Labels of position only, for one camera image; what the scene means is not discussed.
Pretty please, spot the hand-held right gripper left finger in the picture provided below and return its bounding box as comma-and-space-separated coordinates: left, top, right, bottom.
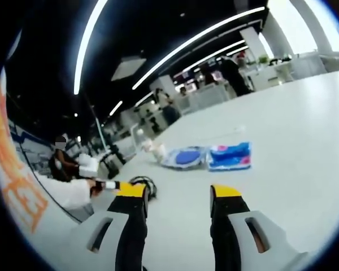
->
80, 182, 150, 271

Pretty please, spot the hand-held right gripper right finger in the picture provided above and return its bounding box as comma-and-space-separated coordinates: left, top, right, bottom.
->
209, 183, 309, 271

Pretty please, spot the black cable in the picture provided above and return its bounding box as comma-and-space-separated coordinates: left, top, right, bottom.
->
129, 175, 159, 200

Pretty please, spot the blue tissue pack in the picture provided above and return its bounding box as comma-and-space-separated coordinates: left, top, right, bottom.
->
207, 142, 254, 172

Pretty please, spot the wipes pack with blue disc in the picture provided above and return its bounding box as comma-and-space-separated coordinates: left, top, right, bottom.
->
161, 145, 207, 171

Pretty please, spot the person's left hand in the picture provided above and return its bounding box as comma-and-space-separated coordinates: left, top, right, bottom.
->
89, 180, 106, 198

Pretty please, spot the black office chair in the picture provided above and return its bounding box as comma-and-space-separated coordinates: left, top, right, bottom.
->
99, 145, 125, 179

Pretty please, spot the white table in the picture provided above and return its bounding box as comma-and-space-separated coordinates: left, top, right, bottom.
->
31, 70, 339, 271

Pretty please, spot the orange print wall banner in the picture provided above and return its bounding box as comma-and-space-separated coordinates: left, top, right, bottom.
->
0, 80, 49, 234

